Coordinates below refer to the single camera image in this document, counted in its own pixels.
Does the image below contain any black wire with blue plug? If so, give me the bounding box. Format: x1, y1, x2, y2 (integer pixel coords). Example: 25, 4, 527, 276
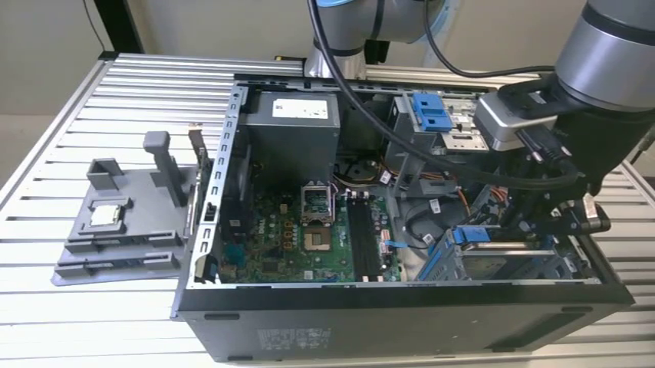
380, 220, 451, 256

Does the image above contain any metal disk bay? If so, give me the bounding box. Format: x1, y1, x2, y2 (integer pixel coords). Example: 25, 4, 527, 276
416, 224, 589, 283

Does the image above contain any blue drive latch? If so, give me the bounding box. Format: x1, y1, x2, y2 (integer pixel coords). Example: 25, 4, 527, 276
410, 93, 455, 133

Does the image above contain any grey metal drive cage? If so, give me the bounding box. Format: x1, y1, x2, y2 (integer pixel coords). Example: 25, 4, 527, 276
382, 91, 512, 196

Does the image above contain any round black fan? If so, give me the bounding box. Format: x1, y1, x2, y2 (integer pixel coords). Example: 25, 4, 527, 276
340, 156, 384, 182

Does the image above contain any black RAM slot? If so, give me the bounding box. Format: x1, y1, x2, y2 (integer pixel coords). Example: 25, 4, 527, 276
358, 192, 380, 284
353, 192, 373, 284
348, 192, 366, 284

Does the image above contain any metal socket cover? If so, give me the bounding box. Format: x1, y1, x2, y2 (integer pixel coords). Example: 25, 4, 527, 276
298, 179, 336, 227

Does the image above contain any CPU socket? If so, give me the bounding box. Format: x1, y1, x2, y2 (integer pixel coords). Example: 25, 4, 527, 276
301, 225, 333, 252

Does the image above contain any grey power supply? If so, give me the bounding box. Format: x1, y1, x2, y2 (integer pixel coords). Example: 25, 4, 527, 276
240, 91, 341, 185

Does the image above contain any green motherboard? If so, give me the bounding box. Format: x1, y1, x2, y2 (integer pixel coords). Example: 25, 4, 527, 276
217, 160, 405, 284

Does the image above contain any black PC case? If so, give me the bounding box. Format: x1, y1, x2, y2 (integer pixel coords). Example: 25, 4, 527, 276
169, 73, 637, 363

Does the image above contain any grey parts rack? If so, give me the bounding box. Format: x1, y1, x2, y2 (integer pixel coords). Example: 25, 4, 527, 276
49, 130, 213, 288

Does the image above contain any silver CPU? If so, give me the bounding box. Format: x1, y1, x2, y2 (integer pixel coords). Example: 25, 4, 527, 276
90, 205, 124, 227

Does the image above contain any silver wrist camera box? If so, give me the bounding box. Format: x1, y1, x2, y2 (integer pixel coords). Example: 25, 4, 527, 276
472, 91, 561, 153

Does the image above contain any thin orange wire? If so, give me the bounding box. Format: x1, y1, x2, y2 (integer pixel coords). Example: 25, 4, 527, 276
421, 172, 475, 215

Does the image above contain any thick black cable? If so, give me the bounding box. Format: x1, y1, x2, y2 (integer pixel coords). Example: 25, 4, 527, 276
305, 0, 587, 191

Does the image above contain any black wire with white label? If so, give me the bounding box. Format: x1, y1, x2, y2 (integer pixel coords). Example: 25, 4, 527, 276
401, 193, 475, 246

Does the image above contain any thin black cable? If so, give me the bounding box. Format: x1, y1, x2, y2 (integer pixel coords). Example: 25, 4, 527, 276
422, 0, 559, 77

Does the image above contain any yellow white wire bundle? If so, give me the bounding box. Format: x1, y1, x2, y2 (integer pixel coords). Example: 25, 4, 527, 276
330, 163, 394, 191

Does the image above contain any locking lever wire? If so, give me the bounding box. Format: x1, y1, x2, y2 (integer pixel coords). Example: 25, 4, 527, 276
328, 182, 340, 225

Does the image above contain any black metal post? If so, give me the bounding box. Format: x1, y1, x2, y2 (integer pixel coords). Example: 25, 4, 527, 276
94, 0, 146, 54

